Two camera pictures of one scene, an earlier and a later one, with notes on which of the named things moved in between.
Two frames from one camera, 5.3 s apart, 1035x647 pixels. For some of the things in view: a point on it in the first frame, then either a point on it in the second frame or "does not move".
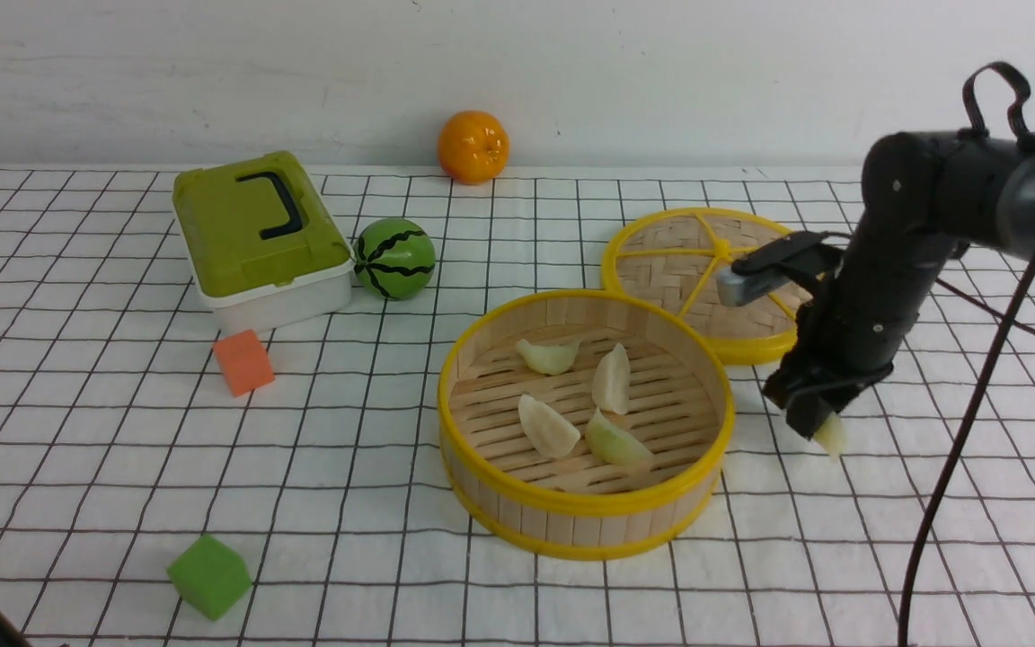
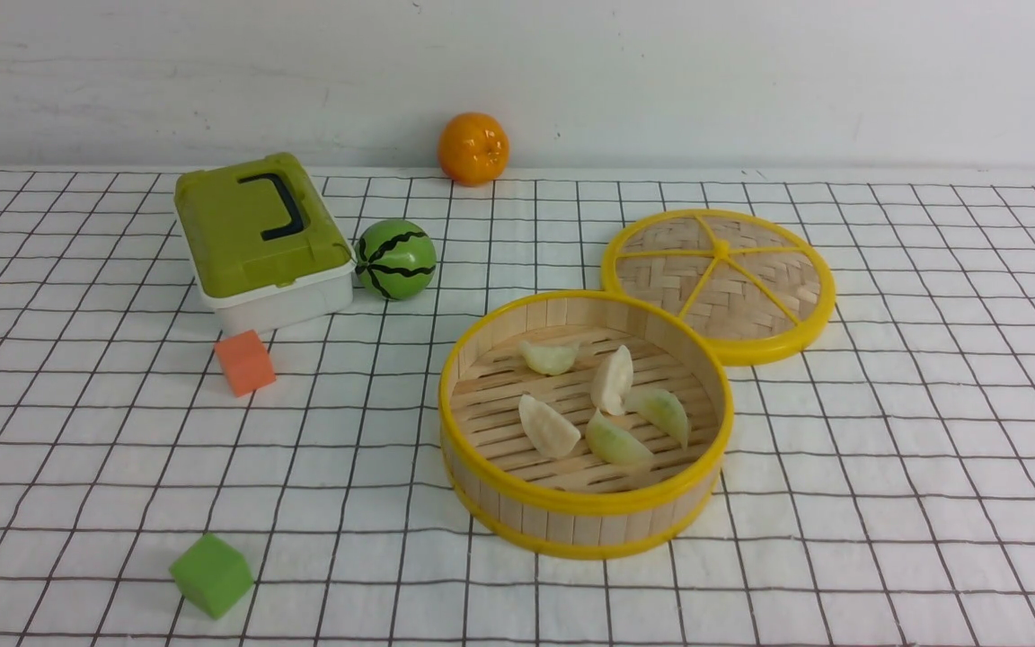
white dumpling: x=610 y=382 does not move
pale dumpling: x=549 y=359 does not move
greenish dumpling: x=612 y=445 does not move
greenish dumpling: x=831 y=436 -> x=662 y=408
